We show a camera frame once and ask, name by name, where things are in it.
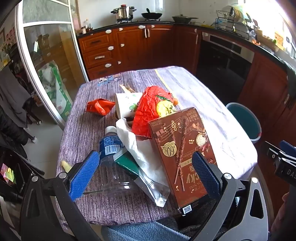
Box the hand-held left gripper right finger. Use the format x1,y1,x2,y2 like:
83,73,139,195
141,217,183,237
191,151,269,241

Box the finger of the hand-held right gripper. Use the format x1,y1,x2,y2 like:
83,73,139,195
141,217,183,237
279,141,296,160
266,142,286,163

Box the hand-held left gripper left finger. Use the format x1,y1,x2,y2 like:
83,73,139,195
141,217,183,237
20,150,102,241

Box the yellow fruit peel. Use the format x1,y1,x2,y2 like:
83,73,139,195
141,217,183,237
61,160,73,173

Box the brown snack box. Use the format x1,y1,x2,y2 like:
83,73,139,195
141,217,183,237
148,107,218,216

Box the teal plastic bin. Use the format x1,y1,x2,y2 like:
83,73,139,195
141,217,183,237
225,102,262,144

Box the red snack packet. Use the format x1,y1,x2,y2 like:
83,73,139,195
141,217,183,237
86,98,115,116

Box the white paper cup green print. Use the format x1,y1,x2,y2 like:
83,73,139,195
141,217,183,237
114,92,144,119

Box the red yellow wrapper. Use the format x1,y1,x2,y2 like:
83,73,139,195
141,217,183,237
131,86,179,139

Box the person's right hand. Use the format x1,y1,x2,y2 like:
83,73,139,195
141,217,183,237
272,192,296,232

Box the clear plastic water bottle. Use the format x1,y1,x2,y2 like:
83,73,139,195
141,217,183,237
99,126,144,197

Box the purple wood-print tablecloth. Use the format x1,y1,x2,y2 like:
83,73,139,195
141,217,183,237
55,69,185,226

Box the green and silver packet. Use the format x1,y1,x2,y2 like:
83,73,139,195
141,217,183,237
113,148,171,207

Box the wooden door cabinet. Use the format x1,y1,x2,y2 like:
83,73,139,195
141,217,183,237
237,52,296,144

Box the dark grey cloth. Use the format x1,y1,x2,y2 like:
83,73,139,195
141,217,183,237
276,57,296,110

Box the white towel cloth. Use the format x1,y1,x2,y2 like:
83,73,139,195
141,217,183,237
155,66,258,177

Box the blue cloth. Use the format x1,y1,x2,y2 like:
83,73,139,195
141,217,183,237
101,218,193,241

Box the green and white sack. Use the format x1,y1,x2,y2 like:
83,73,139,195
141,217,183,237
38,61,73,121

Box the black kitchen countertop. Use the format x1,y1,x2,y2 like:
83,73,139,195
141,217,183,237
76,20,296,73

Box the dark jacket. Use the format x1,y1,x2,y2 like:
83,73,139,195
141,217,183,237
0,67,36,161

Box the built-in oven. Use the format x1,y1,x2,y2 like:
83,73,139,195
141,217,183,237
195,32,255,97

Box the glass sliding door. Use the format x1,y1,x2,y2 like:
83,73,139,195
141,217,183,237
15,0,90,131

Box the wooden drawer cabinet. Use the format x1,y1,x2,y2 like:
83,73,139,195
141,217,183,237
77,24,202,80

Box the white cabinet safety locks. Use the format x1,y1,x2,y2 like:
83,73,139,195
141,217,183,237
94,23,204,70

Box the frying pan with lid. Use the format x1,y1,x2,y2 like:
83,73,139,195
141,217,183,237
171,14,199,24

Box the steel cooking pot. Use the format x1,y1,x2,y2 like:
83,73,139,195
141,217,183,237
110,4,137,23

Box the black wok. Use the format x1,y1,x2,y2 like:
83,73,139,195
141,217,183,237
141,8,163,20

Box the wire dish rack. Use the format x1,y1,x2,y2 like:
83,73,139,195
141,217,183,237
215,5,258,40

